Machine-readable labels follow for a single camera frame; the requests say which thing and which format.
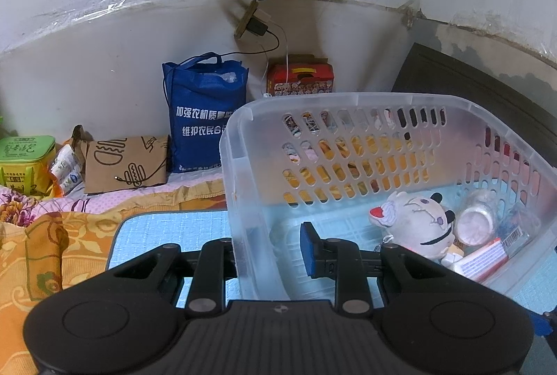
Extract wooden wall block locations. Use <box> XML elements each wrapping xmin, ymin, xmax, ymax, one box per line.
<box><xmin>234</xmin><ymin>0</ymin><xmax>258</xmax><ymax>41</ymax></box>

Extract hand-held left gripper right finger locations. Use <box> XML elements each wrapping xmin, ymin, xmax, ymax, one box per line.
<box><xmin>300</xmin><ymin>221</ymin><xmax>437</xmax><ymax>313</ymax></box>

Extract orange patterned blanket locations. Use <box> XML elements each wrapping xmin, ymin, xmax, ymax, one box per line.
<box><xmin>0</xmin><ymin>178</ymin><xmax>228</xmax><ymax>375</ymax></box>

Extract black charger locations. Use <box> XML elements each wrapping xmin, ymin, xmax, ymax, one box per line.
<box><xmin>247</xmin><ymin>19</ymin><xmax>269</xmax><ymax>38</ymax></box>

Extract white plush toy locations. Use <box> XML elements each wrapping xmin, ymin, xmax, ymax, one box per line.
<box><xmin>369</xmin><ymin>191</ymin><xmax>457</xmax><ymax>261</ymax></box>

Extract clear plastic slotted basket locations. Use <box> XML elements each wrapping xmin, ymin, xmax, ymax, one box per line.
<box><xmin>219</xmin><ymin>92</ymin><xmax>557</xmax><ymax>305</ymax></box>

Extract blue tote bag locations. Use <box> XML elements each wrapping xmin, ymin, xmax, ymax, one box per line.
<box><xmin>162</xmin><ymin>52</ymin><xmax>250</xmax><ymax>174</ymax></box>

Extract purple and white box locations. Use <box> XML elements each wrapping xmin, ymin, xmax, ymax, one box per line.
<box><xmin>496</xmin><ymin>201</ymin><xmax>544</xmax><ymax>260</ymax></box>

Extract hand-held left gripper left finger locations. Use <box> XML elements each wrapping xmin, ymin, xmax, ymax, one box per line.
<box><xmin>107</xmin><ymin>239</ymin><xmax>239</xmax><ymax>312</ymax></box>

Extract white pill bottle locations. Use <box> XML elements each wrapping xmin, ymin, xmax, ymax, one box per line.
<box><xmin>455</xmin><ymin>189</ymin><xmax>502</xmax><ymax>248</ymax></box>

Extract dark headboard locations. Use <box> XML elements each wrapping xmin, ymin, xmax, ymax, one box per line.
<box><xmin>391</xmin><ymin>43</ymin><xmax>557</xmax><ymax>169</ymax></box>

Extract green box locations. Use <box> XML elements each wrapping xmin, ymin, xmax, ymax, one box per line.
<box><xmin>0</xmin><ymin>135</ymin><xmax>57</xmax><ymax>198</ymax></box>

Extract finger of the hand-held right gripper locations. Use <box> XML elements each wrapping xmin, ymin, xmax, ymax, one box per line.
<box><xmin>532</xmin><ymin>309</ymin><xmax>557</xmax><ymax>338</ymax></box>

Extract brown paper bag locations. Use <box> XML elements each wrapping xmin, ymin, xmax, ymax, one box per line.
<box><xmin>72</xmin><ymin>125</ymin><xmax>171</xmax><ymax>196</ymax></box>

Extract red printed carton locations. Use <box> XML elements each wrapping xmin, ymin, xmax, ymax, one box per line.
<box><xmin>266</xmin><ymin>54</ymin><xmax>335</xmax><ymax>98</ymax></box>

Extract white snack packets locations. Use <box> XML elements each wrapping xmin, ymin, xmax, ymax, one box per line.
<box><xmin>49</xmin><ymin>143</ymin><xmax>84</xmax><ymax>196</ymax></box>

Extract pink tissue packet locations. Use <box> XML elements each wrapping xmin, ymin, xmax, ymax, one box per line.
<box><xmin>453</xmin><ymin>238</ymin><xmax>508</xmax><ymax>283</ymax></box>

